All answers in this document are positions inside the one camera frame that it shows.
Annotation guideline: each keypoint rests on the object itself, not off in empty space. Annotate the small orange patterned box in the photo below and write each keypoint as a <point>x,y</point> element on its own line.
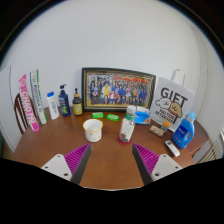
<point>157,130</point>

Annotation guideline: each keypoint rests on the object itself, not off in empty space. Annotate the amber pump bottle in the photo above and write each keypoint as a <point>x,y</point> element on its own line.
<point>77,106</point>

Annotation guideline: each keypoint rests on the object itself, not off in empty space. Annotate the blue tissue pack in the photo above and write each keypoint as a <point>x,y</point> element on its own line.
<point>143,116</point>

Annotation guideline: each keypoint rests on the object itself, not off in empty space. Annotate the framed group photograph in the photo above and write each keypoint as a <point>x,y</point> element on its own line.
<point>118,90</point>

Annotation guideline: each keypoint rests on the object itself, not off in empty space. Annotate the white mug with yellow rim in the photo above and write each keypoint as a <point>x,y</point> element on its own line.
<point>93,133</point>

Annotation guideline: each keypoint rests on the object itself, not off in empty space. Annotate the white remote control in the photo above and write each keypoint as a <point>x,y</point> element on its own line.
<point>172,148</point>

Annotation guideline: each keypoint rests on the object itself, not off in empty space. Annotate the dark blue pump bottle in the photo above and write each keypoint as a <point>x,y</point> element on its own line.
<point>64,106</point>

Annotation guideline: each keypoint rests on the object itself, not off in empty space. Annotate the white refrigerator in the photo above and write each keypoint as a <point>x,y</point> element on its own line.
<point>6,110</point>

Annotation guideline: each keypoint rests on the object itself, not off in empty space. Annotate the white paper gift bag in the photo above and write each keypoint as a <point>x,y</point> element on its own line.
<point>173,103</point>

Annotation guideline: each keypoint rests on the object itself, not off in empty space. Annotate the small green packet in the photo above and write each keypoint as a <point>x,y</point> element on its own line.
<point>112,117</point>
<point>97,115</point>

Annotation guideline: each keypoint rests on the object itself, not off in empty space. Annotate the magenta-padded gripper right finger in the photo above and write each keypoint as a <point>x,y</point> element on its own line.
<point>146,159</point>

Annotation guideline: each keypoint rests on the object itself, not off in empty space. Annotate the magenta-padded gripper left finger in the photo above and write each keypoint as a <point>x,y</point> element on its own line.
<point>77,159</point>

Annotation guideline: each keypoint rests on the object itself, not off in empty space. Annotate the white radiator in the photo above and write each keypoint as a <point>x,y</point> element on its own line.
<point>211,152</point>

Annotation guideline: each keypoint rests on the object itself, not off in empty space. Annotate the clear green-labelled drink bottle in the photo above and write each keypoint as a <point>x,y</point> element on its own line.
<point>127,128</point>

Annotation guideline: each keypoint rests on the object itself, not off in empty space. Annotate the blue detergent bottle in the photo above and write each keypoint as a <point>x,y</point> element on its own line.
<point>182,133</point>

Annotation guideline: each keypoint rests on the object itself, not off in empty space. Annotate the white bottle with blue cap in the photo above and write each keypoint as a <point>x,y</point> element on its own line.
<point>53,107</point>

